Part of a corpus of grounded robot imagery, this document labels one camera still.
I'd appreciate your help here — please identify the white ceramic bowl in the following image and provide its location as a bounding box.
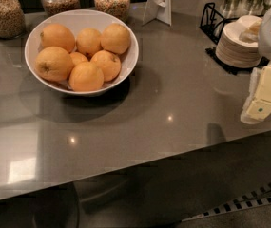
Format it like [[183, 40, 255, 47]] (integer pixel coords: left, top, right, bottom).
[[25, 9, 139, 97]]

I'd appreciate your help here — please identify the black white striped tape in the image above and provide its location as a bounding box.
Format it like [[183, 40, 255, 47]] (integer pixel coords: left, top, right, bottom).
[[183, 182, 271, 222]]

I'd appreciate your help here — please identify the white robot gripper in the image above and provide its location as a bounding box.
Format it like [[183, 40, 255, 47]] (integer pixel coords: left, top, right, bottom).
[[241, 8, 271, 124]]

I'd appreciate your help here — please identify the small orange in centre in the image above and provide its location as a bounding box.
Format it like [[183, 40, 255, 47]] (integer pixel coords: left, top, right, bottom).
[[70, 52, 88, 66]]

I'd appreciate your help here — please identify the glass jar right cereal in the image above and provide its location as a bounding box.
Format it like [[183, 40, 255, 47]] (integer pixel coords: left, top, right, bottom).
[[94, 0, 130, 22]]

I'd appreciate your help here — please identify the stack of white plates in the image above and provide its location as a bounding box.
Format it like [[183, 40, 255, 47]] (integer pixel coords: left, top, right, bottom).
[[215, 15, 261, 68]]

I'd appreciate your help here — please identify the white folded paper sign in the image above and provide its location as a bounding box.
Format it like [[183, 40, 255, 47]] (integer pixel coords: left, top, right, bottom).
[[143, 0, 173, 26]]

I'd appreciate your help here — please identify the black wire rack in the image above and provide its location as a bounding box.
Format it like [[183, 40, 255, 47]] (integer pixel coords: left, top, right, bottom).
[[200, 3, 268, 75]]

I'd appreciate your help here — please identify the glass cup left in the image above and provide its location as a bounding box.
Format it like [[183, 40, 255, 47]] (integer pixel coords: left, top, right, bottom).
[[220, 0, 240, 18]]

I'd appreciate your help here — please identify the glass cup middle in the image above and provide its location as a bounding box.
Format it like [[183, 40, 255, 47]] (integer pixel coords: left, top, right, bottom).
[[244, 0, 263, 15]]

